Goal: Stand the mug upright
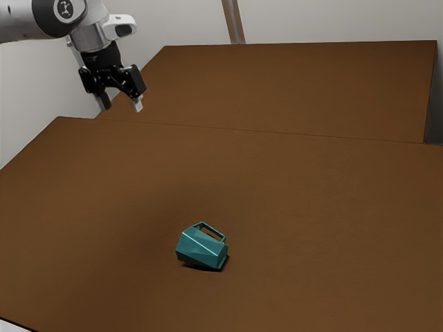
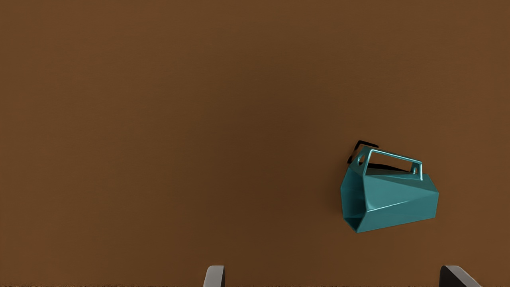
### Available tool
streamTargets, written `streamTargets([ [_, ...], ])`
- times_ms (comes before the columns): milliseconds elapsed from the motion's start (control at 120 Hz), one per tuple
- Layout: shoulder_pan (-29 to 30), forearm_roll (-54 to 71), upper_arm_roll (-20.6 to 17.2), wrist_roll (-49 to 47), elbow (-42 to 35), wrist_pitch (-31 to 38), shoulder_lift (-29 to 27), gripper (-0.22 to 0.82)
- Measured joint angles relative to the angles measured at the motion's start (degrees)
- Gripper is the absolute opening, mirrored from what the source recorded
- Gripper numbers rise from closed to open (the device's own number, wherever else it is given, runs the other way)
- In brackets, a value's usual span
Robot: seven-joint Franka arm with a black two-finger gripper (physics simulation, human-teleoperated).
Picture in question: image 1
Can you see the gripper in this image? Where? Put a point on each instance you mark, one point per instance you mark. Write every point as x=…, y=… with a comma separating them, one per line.
x=100, y=59

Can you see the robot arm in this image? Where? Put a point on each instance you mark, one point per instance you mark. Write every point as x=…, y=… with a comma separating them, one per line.
x=41, y=17

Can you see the teal faceted mug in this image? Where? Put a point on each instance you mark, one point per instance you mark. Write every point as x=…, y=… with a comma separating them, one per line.
x=200, y=250

